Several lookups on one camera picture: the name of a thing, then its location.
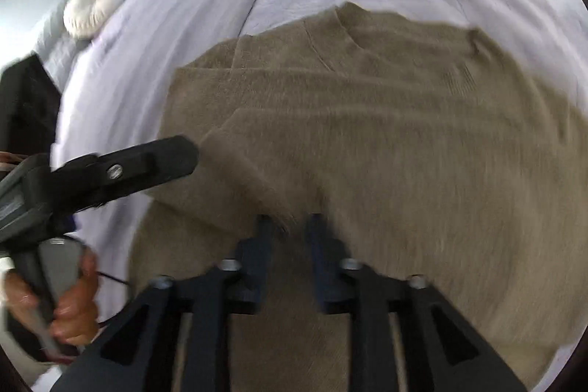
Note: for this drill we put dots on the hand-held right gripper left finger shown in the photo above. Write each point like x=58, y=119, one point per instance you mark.
x=262, y=263

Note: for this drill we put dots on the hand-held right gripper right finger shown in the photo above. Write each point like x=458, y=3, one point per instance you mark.
x=321, y=263

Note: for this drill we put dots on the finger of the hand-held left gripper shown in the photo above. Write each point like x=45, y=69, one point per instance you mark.
x=138, y=169

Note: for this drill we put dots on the olive fuzzy sweater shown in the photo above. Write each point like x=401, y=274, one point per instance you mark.
x=367, y=121

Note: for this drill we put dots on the person's left hand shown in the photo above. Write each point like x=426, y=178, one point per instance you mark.
x=76, y=309

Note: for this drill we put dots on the lavender duvet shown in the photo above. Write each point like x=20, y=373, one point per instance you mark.
x=183, y=15

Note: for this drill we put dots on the white round cushion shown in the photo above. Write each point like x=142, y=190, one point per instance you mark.
x=94, y=8

